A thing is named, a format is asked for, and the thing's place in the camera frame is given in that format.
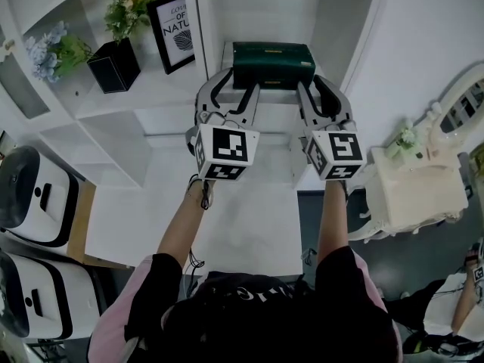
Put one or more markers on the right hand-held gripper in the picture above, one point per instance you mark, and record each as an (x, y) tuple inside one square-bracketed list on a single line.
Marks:
[(340, 149)]

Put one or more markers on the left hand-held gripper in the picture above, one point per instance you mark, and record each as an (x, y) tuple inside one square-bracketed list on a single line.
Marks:
[(227, 146)]

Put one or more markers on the green pack of tissues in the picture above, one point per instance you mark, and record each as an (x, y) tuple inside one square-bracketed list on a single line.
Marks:
[(272, 62)]

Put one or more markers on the white shelf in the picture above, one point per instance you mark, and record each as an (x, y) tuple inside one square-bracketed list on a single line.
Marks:
[(166, 93)]

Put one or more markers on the person's right forearm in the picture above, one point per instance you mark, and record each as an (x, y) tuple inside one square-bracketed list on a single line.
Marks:
[(332, 218)]

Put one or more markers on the person's left forearm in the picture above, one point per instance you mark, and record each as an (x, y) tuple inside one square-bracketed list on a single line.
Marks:
[(181, 225)]

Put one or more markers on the black framed leaf picture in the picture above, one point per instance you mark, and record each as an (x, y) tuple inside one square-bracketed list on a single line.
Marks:
[(175, 32)]

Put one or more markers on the small white flower plant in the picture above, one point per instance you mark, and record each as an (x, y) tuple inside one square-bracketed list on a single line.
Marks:
[(406, 136)]

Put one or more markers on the black square vase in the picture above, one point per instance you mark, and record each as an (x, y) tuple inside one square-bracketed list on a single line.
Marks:
[(113, 68)]

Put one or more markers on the cream vanity table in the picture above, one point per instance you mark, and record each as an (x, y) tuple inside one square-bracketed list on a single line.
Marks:
[(412, 195)]

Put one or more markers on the cream framed mirror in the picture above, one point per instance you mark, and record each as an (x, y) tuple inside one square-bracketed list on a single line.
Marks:
[(459, 100)]

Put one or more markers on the yellow artificial flowers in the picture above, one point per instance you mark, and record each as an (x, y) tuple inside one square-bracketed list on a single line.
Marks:
[(125, 10)]

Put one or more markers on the blue artificial flowers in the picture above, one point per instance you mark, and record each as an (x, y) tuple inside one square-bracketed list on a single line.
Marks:
[(45, 53)]

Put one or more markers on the person's black and pink shirt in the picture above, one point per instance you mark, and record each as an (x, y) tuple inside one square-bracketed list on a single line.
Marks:
[(264, 316)]

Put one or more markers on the white and black appliance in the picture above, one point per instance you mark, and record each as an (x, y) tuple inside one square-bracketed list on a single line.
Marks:
[(26, 202), (45, 297)]

